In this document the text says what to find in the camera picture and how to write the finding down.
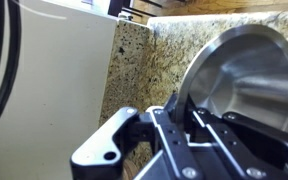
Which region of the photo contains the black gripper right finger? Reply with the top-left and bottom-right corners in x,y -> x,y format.
185,108 -> 288,180

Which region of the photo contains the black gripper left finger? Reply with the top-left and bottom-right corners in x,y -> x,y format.
69,93 -> 202,180

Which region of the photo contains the steel bowl holding chickpeas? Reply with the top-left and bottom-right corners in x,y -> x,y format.
175,23 -> 288,134

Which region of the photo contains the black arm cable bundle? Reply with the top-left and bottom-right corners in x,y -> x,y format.
0,0 -> 22,148

